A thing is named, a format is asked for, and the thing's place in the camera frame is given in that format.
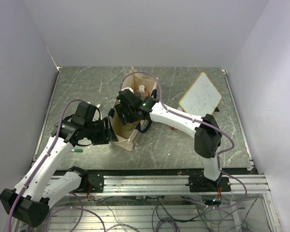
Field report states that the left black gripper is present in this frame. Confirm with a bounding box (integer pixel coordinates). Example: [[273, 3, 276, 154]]
[[84, 116, 118, 145]]

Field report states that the beige canvas tote bag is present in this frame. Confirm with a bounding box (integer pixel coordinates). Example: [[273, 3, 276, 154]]
[[108, 68, 157, 151]]

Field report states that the yellow bottle with beige cap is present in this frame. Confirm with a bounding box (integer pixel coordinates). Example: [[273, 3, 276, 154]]
[[122, 122, 138, 131]]

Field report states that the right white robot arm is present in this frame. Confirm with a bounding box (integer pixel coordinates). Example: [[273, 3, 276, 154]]
[[115, 88, 222, 191]]

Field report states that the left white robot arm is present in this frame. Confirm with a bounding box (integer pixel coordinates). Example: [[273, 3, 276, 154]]
[[0, 100, 116, 232]]

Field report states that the green capped marker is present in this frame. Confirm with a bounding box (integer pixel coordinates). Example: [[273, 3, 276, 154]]
[[71, 148, 84, 153]]

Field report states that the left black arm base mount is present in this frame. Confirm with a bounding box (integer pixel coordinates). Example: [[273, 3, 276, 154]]
[[64, 167, 104, 193]]

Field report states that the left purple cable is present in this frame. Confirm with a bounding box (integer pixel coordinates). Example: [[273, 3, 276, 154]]
[[6, 99, 87, 232]]

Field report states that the small whiteboard with wooden frame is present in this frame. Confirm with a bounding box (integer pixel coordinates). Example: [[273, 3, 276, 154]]
[[178, 72, 222, 116]]

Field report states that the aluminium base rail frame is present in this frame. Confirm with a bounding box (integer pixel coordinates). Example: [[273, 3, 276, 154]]
[[4, 169, 281, 232]]

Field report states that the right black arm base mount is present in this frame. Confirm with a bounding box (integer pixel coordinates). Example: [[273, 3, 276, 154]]
[[188, 175, 231, 192]]

